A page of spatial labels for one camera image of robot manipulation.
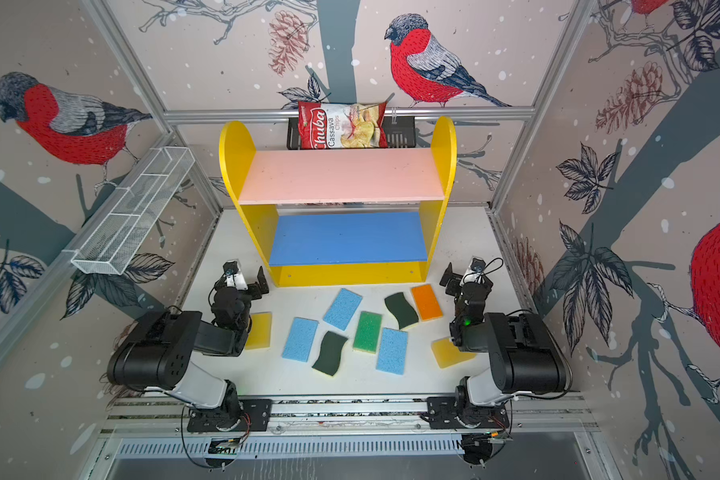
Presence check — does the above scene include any yellow sponge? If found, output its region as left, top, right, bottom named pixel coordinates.
left=244, top=312, right=272, bottom=350
left=431, top=338, right=477, bottom=369

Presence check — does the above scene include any blue sponge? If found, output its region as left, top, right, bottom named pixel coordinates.
left=323, top=288, right=363, bottom=331
left=282, top=317, right=318, bottom=363
left=376, top=328, right=408, bottom=375

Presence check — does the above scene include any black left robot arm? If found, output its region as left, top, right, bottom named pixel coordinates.
left=106, top=260, right=269, bottom=431

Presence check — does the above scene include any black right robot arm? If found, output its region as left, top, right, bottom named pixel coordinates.
left=439, top=257, right=571, bottom=428

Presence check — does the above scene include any yellow shelf with coloured boards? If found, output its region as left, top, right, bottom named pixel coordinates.
left=219, top=117, right=458, bottom=288

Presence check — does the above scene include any orange sponge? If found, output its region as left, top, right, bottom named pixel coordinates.
left=411, top=284, right=443, bottom=321

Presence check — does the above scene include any dark green wavy sponge right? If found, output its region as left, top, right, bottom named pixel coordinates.
left=384, top=292, right=419, bottom=330

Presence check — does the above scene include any dark green wavy sponge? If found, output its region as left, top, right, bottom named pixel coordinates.
left=312, top=331, right=348, bottom=377
left=384, top=292, right=419, bottom=330

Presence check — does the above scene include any dark green wavy sponge left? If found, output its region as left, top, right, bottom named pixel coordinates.
left=312, top=331, right=348, bottom=377

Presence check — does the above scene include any red cassava chips bag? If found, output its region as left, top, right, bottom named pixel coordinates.
left=297, top=102, right=388, bottom=150

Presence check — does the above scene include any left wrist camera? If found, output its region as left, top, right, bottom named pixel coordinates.
left=223, top=260, right=247, bottom=290

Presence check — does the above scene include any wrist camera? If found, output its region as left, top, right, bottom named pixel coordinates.
left=223, top=260, right=247, bottom=290
left=461, top=257, right=487, bottom=285

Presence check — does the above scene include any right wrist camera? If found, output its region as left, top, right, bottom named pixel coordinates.
left=461, top=257, right=487, bottom=285

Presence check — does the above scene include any white wire mesh tray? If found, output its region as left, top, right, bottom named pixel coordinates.
left=71, top=146, right=195, bottom=275

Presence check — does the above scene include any black wire basket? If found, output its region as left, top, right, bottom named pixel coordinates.
left=286, top=116, right=417, bottom=150

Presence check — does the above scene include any aluminium rail base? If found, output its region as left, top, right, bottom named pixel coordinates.
left=92, top=394, right=599, bottom=468

